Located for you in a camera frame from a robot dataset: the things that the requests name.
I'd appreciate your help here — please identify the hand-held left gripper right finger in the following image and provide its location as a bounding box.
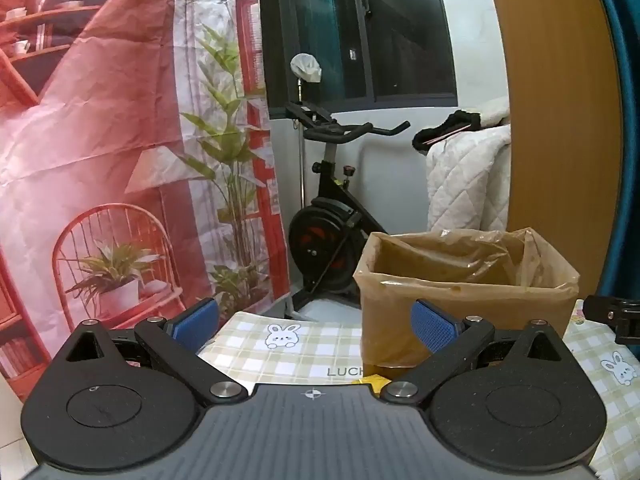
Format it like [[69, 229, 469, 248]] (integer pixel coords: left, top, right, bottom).
[[380, 299, 577, 405]]

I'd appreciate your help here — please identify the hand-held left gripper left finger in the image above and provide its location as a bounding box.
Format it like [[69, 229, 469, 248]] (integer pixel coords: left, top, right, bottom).
[[50, 297, 249, 407]]

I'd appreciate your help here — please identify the brown cardboard box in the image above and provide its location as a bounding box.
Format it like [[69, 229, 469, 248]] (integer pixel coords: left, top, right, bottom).
[[353, 227, 581, 383]]

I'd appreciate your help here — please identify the yellow snack packet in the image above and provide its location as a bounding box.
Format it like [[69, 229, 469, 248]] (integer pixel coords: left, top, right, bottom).
[[350, 374, 394, 397]]

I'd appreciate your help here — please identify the black garment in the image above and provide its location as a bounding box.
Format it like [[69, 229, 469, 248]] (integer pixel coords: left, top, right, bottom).
[[412, 109, 482, 154]]

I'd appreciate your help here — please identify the teal curtain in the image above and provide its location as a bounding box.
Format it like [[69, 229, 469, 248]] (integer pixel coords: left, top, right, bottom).
[[587, 0, 640, 306]]

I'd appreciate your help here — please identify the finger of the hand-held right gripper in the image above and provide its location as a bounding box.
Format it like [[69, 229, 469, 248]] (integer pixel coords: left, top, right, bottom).
[[583, 295, 640, 346]]

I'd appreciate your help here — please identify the checked bunny tablecloth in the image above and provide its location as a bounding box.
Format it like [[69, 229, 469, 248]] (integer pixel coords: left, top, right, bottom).
[[197, 300, 640, 480]]

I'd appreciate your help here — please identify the white quilted blanket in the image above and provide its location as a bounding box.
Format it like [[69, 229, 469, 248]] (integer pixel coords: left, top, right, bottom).
[[425, 97, 513, 234]]

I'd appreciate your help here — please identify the wooden chair back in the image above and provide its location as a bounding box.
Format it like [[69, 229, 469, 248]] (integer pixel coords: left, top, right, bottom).
[[482, 0, 623, 341]]

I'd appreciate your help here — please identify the dark window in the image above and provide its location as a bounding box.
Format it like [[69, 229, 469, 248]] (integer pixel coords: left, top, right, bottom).
[[257, 0, 458, 122]]

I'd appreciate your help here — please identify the printed red backdrop cloth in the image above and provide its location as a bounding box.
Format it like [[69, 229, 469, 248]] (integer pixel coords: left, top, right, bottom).
[[0, 0, 292, 406]]

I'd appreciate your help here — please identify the clear plastic bag liner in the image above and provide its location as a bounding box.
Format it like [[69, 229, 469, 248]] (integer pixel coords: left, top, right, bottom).
[[353, 227, 581, 367]]

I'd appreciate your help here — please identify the black exercise bike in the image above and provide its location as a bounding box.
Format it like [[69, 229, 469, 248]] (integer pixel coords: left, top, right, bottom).
[[285, 101, 412, 312]]

